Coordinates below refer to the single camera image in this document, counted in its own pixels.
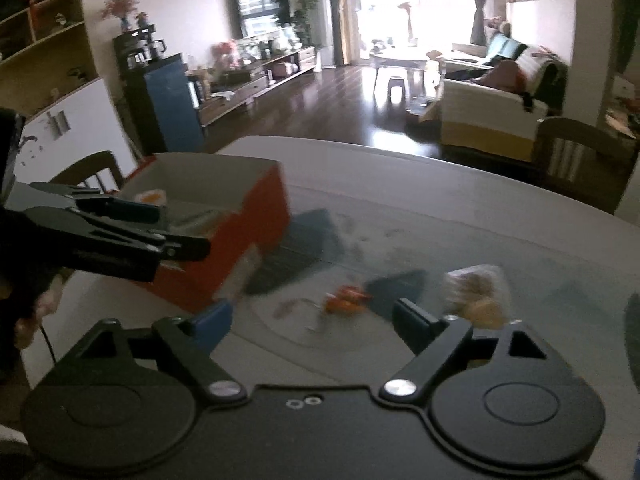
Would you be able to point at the dark wooden dining chair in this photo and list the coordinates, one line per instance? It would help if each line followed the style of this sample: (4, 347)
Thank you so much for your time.
(582, 162)

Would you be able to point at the clear bag of buns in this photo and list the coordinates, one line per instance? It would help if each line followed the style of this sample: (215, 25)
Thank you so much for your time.
(480, 294)

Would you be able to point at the slatted chair at left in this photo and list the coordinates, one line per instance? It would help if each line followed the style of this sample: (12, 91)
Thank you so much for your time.
(84, 176)

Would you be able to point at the long wooden TV console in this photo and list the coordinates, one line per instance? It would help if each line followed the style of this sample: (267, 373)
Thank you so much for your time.
(237, 88)

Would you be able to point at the cream yellow sofa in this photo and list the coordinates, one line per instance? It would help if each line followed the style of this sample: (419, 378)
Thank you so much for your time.
(490, 99)

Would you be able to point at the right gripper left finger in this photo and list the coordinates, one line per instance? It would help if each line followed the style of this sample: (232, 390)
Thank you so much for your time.
(181, 348)

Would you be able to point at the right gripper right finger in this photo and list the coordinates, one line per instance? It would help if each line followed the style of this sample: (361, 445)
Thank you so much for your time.
(442, 347)

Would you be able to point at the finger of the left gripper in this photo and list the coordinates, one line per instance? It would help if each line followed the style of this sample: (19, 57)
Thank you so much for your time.
(84, 238)
(101, 204)

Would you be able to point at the dark oval table mat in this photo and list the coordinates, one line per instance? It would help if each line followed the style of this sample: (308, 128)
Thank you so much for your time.
(632, 335)

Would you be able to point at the small white stool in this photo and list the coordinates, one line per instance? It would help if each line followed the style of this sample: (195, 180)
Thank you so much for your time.
(398, 89)

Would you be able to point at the wooden coffee table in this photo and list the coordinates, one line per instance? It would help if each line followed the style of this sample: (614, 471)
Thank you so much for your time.
(421, 68)

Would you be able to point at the white green plastic snack bag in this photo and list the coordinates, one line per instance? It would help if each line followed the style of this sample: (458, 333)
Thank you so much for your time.
(156, 197)

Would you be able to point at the potted green plant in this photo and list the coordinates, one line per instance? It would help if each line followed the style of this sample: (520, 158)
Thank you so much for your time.
(301, 20)

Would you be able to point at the blue cabinet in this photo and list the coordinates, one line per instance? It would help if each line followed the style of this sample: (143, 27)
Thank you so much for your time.
(158, 94)

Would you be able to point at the red and white cardboard box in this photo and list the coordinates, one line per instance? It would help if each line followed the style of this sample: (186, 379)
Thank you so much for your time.
(238, 203)

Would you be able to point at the television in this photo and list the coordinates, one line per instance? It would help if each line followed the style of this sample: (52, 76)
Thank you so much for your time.
(260, 17)

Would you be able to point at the person's left hand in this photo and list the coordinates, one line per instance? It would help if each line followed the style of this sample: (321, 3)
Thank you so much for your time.
(46, 304)

